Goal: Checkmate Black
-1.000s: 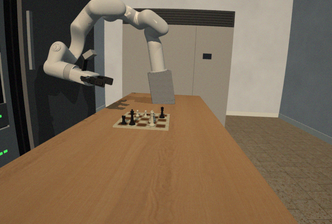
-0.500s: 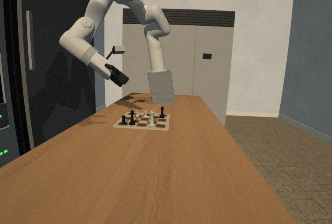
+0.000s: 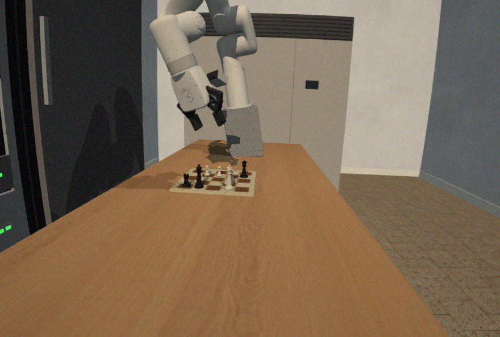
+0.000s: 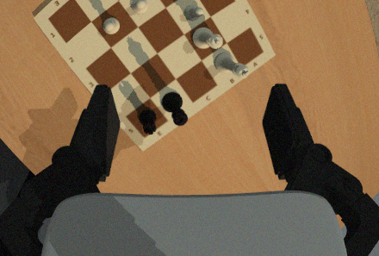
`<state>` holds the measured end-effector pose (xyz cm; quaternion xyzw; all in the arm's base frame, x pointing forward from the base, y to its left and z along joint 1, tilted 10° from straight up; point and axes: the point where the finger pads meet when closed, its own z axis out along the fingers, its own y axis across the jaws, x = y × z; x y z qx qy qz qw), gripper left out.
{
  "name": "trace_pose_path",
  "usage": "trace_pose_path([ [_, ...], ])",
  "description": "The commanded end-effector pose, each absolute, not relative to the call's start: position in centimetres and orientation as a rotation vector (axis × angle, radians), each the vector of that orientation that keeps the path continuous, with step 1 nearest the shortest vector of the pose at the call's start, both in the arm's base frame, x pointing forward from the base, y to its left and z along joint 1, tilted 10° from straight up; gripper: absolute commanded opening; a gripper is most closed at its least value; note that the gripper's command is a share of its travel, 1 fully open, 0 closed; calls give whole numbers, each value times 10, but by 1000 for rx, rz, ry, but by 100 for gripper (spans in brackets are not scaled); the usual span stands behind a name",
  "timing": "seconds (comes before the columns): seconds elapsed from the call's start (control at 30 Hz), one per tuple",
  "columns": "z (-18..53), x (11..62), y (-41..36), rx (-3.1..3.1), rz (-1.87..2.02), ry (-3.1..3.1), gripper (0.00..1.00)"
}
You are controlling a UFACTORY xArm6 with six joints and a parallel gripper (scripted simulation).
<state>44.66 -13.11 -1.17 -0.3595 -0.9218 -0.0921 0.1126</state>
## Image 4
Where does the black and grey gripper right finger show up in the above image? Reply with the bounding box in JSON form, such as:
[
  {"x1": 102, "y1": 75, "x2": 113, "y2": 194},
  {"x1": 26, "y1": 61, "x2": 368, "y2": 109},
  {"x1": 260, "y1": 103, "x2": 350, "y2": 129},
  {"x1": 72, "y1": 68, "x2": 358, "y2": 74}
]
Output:
[{"x1": 263, "y1": 84, "x2": 379, "y2": 256}]

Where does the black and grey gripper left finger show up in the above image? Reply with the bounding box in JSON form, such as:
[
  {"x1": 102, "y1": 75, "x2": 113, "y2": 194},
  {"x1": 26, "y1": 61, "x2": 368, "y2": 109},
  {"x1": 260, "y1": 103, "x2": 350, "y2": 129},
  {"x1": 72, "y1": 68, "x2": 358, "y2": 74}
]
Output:
[{"x1": 0, "y1": 84, "x2": 121, "y2": 256}]

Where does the white chess pawn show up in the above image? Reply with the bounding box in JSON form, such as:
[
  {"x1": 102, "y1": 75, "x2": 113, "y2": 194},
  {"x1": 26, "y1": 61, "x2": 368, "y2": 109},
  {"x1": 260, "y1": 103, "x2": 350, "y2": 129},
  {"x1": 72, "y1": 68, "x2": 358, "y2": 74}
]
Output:
[
  {"x1": 132, "y1": 0, "x2": 148, "y2": 14},
  {"x1": 103, "y1": 18, "x2": 120, "y2": 34},
  {"x1": 184, "y1": 5, "x2": 203, "y2": 21}
]

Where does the cream and brown chessboard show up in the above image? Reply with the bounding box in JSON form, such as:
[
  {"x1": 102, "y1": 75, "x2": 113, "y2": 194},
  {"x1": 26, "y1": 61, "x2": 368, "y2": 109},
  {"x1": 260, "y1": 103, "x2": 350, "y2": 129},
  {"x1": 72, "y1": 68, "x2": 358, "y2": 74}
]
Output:
[{"x1": 34, "y1": 0, "x2": 275, "y2": 151}]

